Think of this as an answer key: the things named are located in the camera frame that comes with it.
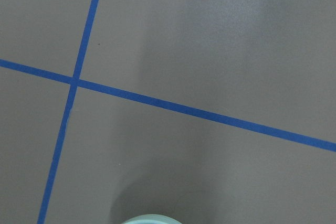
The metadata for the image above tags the green bowl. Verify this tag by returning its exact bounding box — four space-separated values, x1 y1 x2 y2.
123 214 181 224

